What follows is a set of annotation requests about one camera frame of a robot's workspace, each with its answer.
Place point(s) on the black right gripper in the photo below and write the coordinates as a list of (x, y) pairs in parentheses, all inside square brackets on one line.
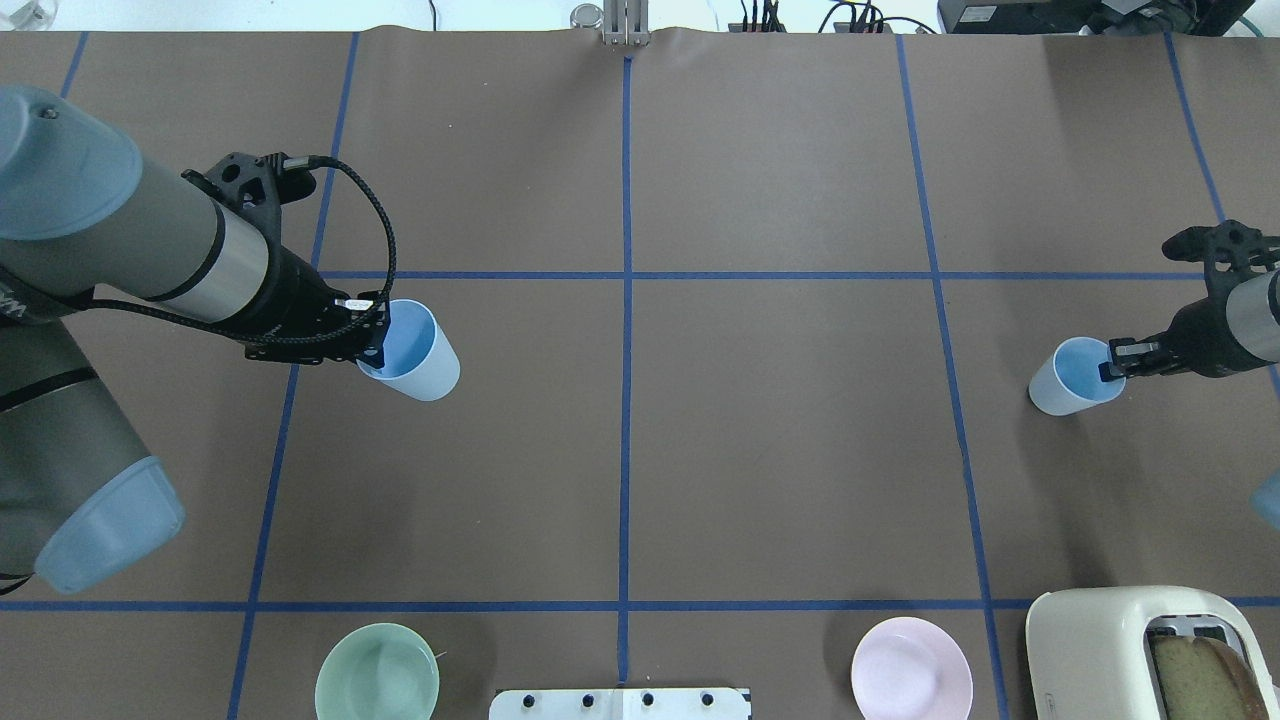
[(1199, 335)]

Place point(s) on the light blue cup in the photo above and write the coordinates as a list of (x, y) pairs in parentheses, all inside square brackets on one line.
[(419, 361), (1070, 379)]

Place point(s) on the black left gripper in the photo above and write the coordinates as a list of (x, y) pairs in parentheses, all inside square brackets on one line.
[(297, 298)]

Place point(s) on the toast slice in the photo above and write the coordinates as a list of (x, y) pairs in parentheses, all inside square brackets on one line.
[(1202, 678)]

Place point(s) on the cream toaster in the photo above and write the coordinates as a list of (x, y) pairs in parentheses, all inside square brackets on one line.
[(1088, 648)]

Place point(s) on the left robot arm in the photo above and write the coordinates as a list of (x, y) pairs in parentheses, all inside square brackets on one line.
[(91, 224)]

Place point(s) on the aluminium frame post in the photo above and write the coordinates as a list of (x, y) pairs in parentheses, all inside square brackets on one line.
[(625, 23)]

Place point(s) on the pink bowl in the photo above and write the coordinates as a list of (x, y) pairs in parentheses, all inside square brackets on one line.
[(910, 668)]

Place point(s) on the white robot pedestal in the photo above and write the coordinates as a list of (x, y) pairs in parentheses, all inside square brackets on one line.
[(623, 703)]

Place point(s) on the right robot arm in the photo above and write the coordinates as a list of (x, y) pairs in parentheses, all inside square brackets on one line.
[(1234, 329)]

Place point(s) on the green bowl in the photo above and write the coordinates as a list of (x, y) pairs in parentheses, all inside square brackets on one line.
[(379, 671)]

